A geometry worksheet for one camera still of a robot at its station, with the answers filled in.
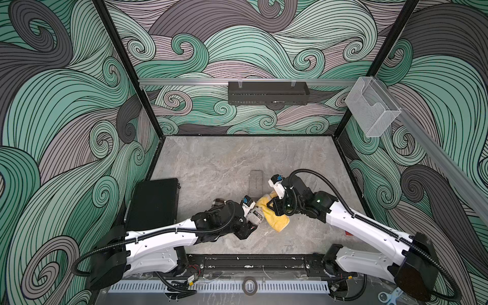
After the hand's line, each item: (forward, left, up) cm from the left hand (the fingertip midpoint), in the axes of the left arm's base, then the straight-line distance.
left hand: (252, 221), depth 75 cm
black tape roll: (-20, -1, -9) cm, 22 cm away
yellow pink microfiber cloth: (-2, -10, +4) cm, 10 cm away
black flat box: (+10, +46, -6) cm, 47 cm away
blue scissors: (-24, -49, -9) cm, 55 cm away
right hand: (+5, -6, +2) cm, 8 cm away
